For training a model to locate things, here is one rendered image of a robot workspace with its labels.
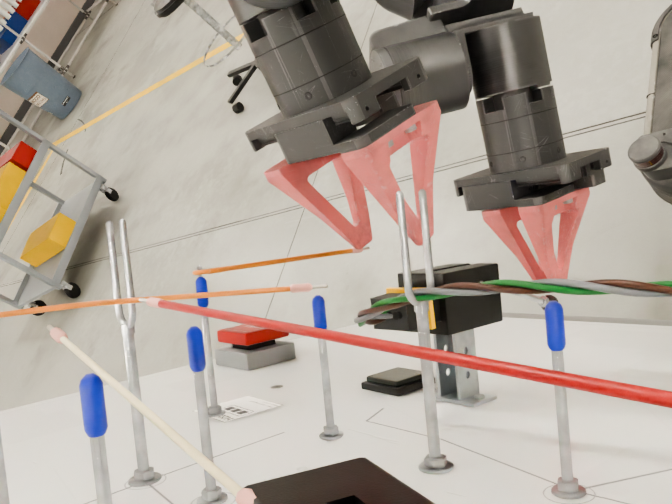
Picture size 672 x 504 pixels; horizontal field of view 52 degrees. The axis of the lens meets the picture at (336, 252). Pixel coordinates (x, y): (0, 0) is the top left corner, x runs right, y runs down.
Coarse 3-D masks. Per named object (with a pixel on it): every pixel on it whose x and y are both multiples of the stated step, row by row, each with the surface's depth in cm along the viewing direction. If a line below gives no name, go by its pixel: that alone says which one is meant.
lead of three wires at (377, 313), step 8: (400, 296) 35; (416, 296) 34; (376, 304) 37; (384, 304) 36; (392, 304) 36; (400, 304) 35; (360, 312) 38; (368, 312) 37; (376, 312) 37; (384, 312) 43; (360, 320) 38; (368, 320) 41; (376, 320) 42; (384, 320) 43
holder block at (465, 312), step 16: (416, 272) 46; (448, 272) 44; (464, 272) 45; (480, 272) 46; (496, 272) 47; (448, 304) 44; (464, 304) 45; (480, 304) 46; (496, 304) 47; (448, 320) 44; (464, 320) 45; (480, 320) 46; (496, 320) 47
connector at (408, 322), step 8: (376, 296) 45; (384, 296) 44; (392, 296) 44; (408, 304) 42; (392, 312) 43; (400, 312) 42; (408, 312) 42; (392, 320) 43; (400, 320) 43; (408, 320) 42; (416, 320) 43; (440, 320) 44; (376, 328) 44; (384, 328) 44; (392, 328) 43; (400, 328) 43; (408, 328) 42; (416, 328) 43
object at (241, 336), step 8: (232, 328) 67; (240, 328) 66; (248, 328) 66; (256, 328) 65; (264, 328) 65; (224, 336) 66; (232, 336) 65; (240, 336) 64; (248, 336) 63; (256, 336) 64; (264, 336) 64; (272, 336) 65; (280, 336) 66; (232, 344) 67; (240, 344) 64; (248, 344) 63; (256, 344) 65; (264, 344) 66; (272, 344) 66
